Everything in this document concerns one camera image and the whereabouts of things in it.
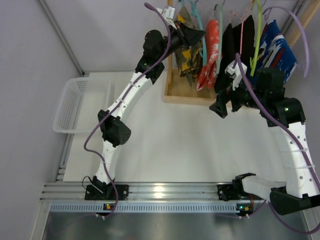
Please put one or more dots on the camouflage trousers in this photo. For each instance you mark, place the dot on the camouflage trousers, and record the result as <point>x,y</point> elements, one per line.
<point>188,60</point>

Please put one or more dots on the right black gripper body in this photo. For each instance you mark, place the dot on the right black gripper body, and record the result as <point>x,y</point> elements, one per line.
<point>230,100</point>

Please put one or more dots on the aluminium mounting rail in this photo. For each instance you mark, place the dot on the aluminium mounting rail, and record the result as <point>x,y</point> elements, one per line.
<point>138,191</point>

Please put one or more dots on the lime green hanger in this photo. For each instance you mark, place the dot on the lime green hanger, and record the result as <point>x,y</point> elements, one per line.
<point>254,60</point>

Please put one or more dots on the wooden clothes rack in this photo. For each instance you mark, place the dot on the wooden clothes rack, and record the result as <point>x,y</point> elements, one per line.
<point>178,91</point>

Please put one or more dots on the black trousers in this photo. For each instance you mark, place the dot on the black trousers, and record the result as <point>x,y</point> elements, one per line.
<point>228,56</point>

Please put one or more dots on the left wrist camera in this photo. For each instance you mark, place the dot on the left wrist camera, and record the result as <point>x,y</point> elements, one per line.
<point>168,14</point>

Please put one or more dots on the red white trousers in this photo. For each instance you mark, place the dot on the red white trousers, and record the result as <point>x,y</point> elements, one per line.
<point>208,74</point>

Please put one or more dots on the pink hanger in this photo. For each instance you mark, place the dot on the pink hanger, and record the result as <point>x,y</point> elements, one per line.
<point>238,45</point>

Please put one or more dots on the grey slotted cable duct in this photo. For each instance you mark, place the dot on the grey slotted cable duct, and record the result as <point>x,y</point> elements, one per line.
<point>147,207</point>

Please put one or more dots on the white plastic basket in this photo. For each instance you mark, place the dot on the white plastic basket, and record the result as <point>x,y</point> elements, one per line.
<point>81,100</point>

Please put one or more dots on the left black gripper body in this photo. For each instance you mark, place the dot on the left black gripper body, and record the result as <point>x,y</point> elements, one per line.
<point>184,35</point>

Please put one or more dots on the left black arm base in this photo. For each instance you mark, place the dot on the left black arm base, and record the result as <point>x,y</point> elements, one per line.
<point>93,193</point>

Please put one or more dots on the mint green hanger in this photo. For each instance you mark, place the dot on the mint green hanger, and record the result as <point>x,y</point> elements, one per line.
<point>219,17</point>

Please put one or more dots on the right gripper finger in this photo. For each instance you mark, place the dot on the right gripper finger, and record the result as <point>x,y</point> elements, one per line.
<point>236,105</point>
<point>220,105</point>

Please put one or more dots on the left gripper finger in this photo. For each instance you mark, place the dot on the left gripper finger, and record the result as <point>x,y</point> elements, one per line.
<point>189,31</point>
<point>190,41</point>

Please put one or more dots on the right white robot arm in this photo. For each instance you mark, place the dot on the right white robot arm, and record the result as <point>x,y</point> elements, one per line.
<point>287,122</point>

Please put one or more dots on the blue patterned trousers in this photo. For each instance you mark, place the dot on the blue patterned trousers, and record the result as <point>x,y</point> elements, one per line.
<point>274,52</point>

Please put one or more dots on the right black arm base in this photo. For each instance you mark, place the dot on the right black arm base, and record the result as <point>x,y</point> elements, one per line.
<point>228,192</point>

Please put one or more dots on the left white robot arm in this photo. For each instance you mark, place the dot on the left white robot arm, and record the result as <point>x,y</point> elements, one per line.
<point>115,133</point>

